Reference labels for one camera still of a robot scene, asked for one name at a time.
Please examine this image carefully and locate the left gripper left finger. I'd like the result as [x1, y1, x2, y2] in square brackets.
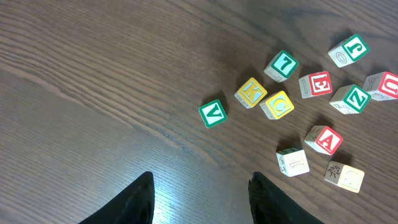
[80, 171, 155, 224]

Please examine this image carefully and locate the green 7 block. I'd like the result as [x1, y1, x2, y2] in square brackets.
[264, 50, 299, 83]

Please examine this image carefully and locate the yellow S block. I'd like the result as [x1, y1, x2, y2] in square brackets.
[324, 161, 364, 193]

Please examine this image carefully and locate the green J block top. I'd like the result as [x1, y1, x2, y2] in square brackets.
[328, 34, 370, 68]

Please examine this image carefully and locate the red U block top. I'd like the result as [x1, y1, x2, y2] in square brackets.
[363, 72, 398, 101]

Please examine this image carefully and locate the green Z block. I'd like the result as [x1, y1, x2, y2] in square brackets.
[329, 84, 371, 114]

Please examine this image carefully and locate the red E block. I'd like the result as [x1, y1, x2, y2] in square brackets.
[298, 71, 333, 98]

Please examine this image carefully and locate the yellow block beside left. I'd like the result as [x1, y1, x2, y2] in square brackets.
[259, 91, 295, 119]

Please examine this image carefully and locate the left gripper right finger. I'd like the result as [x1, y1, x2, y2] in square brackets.
[248, 172, 323, 224]

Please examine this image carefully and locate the red A block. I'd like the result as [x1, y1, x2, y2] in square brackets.
[304, 126, 343, 156]

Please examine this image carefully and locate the green V block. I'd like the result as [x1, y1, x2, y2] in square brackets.
[198, 100, 228, 128]

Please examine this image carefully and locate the red-sided wooden block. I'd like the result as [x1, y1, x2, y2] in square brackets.
[276, 147, 310, 177]

